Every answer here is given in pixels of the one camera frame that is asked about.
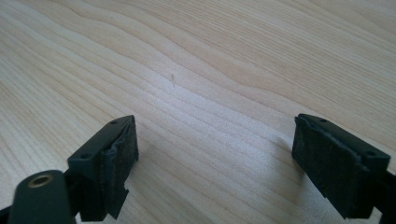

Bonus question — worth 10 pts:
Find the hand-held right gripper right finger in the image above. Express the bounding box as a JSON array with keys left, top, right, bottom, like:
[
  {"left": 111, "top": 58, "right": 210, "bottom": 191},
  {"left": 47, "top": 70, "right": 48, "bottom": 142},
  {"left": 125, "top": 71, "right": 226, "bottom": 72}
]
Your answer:
[{"left": 290, "top": 113, "right": 396, "bottom": 220}]

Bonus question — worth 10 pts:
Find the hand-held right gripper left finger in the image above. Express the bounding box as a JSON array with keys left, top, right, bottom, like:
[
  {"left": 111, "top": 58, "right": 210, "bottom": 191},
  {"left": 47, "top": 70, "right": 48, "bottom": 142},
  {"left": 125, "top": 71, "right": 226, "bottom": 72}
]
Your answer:
[{"left": 64, "top": 114, "right": 140, "bottom": 222}]

